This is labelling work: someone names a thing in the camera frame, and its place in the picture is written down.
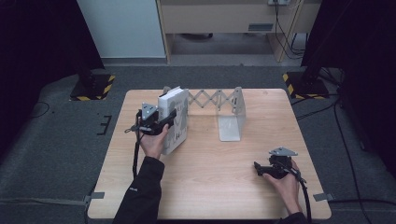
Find right hand-held gripper black cable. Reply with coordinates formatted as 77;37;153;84
279;163;313;224

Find grey tape strip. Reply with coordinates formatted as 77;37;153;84
83;191;106;205
312;192;336;203

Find white panel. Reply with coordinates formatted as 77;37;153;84
76;0;166;59

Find white book grey figures cover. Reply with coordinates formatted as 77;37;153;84
156;85;191;156

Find black tape floor mark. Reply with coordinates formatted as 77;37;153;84
95;114;113;136

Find left hand-held gripper black cable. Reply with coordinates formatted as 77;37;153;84
123;113;142;181

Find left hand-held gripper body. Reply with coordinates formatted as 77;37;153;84
124;102;171;136

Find hanging black desk cables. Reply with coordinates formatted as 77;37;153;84
273;2;308;61

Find black stand base striped edge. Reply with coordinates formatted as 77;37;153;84
69;73;117;102
282;71;331;100

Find expandable grey metal book rack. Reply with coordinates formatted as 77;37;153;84
162;85;248;143

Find hand-held gripper black cable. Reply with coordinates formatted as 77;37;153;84
123;113;142;181
279;163;313;224

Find thin black looped floor cable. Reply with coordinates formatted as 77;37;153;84
25;101;51;121

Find thick black floor cable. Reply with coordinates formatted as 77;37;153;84
327;198;396;207

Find person's right hand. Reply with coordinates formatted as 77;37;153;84
262;160;304;216

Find black curtain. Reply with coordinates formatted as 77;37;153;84
301;0;396;178
0;0;105;157

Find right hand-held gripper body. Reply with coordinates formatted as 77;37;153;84
263;147;299;180

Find long black floor cable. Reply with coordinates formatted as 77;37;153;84
333;98;376;224

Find person's left hand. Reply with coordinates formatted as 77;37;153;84
137;122;170;161

